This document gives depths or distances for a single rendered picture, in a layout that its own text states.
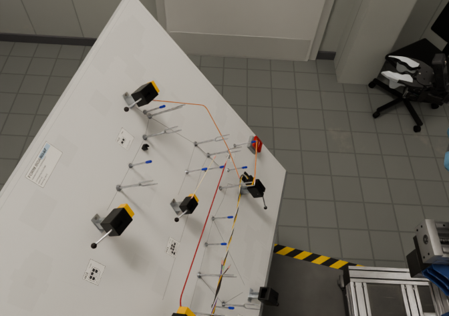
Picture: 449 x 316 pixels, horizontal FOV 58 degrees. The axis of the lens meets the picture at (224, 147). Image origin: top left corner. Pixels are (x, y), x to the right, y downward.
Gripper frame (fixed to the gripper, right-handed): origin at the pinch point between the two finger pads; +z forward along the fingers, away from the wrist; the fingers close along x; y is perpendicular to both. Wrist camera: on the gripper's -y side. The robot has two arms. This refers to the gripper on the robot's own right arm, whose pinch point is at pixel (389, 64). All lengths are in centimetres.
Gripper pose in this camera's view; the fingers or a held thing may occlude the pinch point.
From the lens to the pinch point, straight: 136.3
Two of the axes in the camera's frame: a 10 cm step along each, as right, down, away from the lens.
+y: 0.2, 4.5, 8.9
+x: 4.7, -7.9, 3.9
